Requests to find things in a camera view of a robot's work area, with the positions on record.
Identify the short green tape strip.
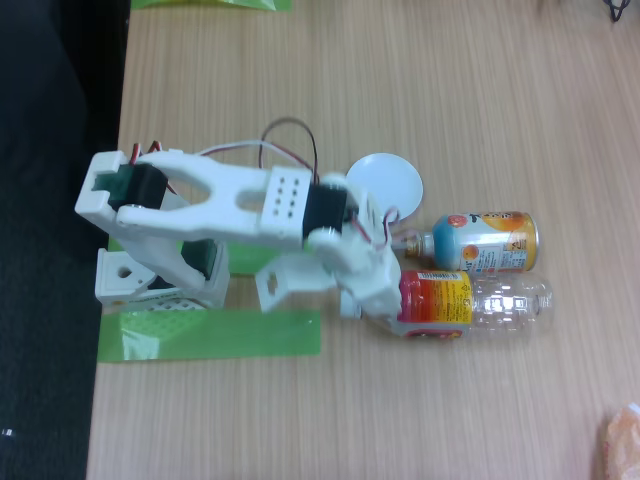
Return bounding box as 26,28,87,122
219,242,289,276

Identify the orange blue aluminium bottle can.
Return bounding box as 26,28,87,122
403,210,541,274

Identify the clear plastic bottle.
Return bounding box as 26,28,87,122
341,269,555,341

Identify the black cable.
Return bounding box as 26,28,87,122
602,0,634,24

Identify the small white plate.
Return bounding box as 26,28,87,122
346,152,425,221

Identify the green plastic bag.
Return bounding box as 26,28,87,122
130,0,292,14

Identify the long green tape strip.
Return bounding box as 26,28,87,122
97,308,322,364

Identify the orange plastic bag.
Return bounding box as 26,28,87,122
597,402,640,480

